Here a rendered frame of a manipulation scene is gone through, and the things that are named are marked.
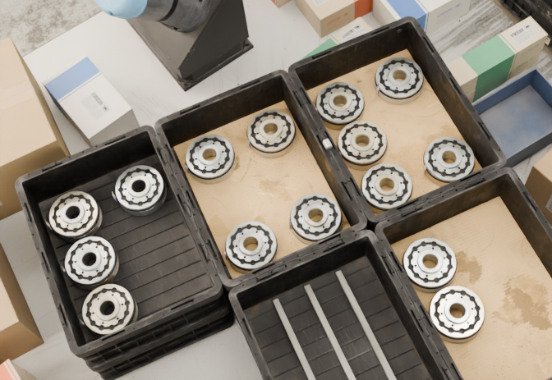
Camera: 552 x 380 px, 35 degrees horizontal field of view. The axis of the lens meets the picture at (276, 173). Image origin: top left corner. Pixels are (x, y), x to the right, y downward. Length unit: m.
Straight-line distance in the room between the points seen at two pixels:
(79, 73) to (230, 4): 0.39
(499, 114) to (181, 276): 0.82
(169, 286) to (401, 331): 0.46
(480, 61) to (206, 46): 0.62
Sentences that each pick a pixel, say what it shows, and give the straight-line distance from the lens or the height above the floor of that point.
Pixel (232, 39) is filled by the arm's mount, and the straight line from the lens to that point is 2.07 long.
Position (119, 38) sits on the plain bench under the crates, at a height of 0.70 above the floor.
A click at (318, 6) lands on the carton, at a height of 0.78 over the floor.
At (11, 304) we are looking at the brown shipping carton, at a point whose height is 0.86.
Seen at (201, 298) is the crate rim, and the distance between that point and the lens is 1.62.
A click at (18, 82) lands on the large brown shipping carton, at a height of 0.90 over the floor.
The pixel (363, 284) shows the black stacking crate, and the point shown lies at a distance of 1.72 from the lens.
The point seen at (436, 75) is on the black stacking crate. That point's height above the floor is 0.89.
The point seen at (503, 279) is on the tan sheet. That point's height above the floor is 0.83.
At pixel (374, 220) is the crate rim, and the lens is 1.66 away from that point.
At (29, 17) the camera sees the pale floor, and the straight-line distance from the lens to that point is 3.26.
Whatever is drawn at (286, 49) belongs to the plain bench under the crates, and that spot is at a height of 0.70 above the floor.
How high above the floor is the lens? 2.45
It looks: 63 degrees down
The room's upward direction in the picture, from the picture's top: 10 degrees counter-clockwise
